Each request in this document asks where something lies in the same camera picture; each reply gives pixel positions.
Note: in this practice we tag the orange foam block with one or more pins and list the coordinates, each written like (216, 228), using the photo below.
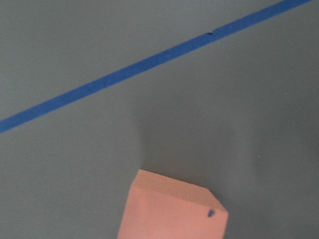
(159, 207)

